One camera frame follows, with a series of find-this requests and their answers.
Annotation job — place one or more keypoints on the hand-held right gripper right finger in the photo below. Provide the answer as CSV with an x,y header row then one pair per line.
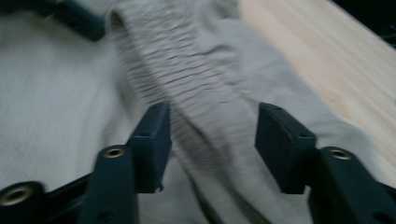
x,y
286,149

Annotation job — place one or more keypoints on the khaki shorts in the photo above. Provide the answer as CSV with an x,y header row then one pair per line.
x,y
62,109

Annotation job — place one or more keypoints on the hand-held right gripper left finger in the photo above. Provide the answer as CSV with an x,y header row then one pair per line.
x,y
149,146

